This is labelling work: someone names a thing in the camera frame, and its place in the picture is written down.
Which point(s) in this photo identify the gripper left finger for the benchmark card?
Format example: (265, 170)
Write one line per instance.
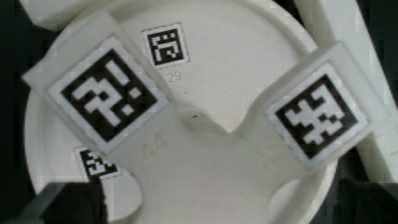
(68, 204)

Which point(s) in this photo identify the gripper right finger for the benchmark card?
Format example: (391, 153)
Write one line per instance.
(366, 203)

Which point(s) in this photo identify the white cross table base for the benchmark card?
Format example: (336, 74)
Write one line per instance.
(208, 176)

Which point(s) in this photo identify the white round table top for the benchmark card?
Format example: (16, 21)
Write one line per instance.
(222, 45)

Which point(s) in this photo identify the white right fence bar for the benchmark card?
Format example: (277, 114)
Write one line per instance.
(334, 23)

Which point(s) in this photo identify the white fence bar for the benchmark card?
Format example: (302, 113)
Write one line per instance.
(53, 12)
(334, 23)

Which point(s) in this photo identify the white front fence bar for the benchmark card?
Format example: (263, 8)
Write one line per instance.
(53, 12)

